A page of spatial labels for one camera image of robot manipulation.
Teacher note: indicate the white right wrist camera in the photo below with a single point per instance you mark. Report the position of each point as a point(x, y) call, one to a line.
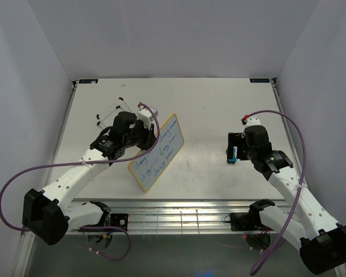
point(250, 121)

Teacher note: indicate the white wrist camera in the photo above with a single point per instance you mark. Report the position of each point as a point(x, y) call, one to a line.
point(146, 116)
point(250, 121)

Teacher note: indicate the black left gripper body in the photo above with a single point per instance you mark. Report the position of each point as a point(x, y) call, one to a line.
point(141, 136)

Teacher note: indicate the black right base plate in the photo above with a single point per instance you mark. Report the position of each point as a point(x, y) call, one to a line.
point(241, 221)

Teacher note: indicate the aluminium rail frame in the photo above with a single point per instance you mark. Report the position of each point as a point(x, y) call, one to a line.
point(198, 190)

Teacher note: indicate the blue label right corner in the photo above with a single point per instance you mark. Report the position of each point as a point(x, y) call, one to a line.
point(259, 80)

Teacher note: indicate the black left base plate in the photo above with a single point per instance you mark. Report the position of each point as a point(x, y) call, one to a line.
point(119, 220)

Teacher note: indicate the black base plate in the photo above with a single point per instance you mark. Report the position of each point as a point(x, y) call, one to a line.
point(119, 220)
point(241, 221)

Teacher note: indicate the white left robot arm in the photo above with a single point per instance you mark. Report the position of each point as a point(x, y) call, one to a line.
point(48, 213)

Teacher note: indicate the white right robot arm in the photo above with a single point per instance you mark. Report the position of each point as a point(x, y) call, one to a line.
point(318, 237)

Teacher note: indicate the blue whiteboard eraser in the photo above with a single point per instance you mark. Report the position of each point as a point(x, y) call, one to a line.
point(231, 155)

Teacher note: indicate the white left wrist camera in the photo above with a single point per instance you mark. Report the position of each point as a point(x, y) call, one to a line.
point(146, 116)

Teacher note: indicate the yellow framed whiteboard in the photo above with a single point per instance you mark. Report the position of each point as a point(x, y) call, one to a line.
point(147, 169)

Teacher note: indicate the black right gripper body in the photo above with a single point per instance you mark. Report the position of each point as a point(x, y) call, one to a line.
point(249, 152)

